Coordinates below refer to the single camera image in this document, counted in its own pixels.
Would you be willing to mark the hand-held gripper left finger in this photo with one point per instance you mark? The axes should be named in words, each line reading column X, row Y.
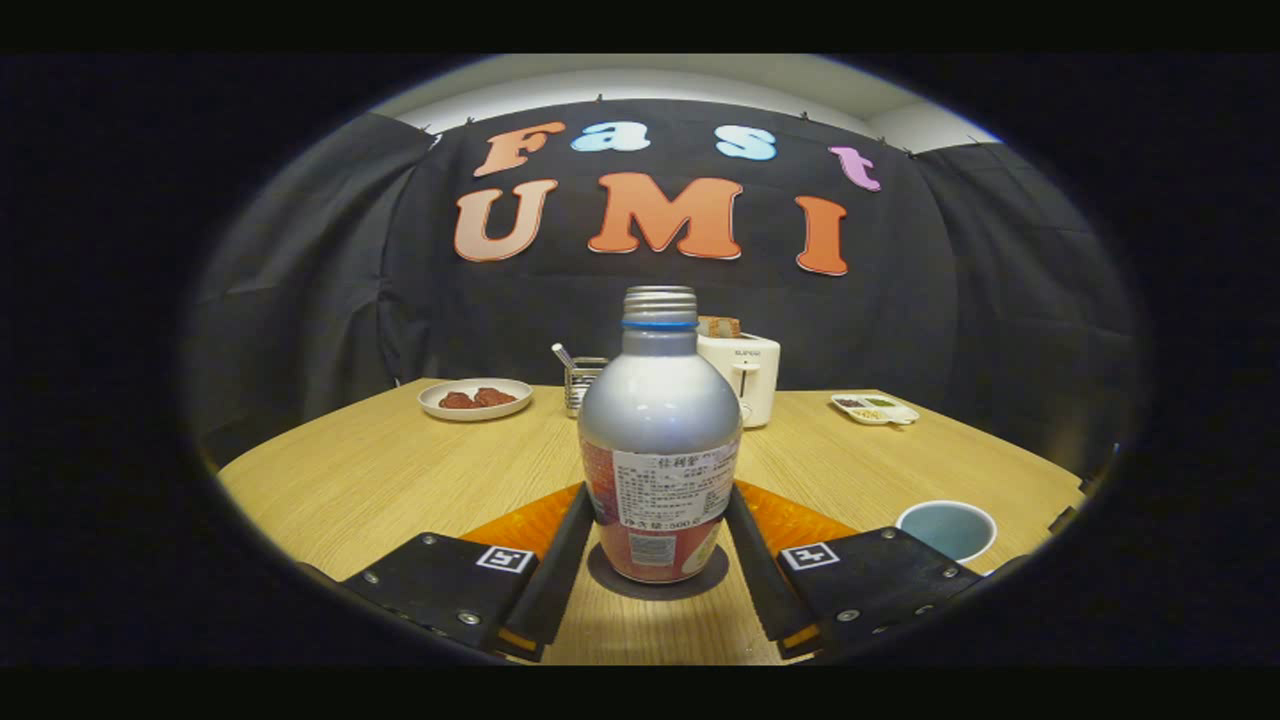
column 560, row 590

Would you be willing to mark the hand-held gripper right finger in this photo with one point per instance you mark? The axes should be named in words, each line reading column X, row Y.
column 765, row 590

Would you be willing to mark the dark brown round coaster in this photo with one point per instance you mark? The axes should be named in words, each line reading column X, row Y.
column 660, row 592

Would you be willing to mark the white cup blue inside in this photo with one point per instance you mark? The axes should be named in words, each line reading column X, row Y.
column 945, row 530

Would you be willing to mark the silver juice bottle red label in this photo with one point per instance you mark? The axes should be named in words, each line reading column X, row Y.
column 655, row 420

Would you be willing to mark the round white plate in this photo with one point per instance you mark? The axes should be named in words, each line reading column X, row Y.
column 475, row 414

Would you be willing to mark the dark red food pieces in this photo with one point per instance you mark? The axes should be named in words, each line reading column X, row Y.
column 478, row 399

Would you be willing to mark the white toaster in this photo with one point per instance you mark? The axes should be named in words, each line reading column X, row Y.
column 758, row 380

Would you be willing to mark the wooden table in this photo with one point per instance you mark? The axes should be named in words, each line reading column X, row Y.
column 380, row 480

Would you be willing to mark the white divided sauce tray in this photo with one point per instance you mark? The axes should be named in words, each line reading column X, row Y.
column 874, row 409

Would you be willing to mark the brown toast slice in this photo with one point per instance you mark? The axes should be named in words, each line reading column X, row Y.
column 720, row 326

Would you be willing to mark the small black object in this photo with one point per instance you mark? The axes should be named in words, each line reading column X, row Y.
column 1064, row 520

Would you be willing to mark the black backdrop cloth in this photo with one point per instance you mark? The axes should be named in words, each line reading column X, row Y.
column 300, row 300

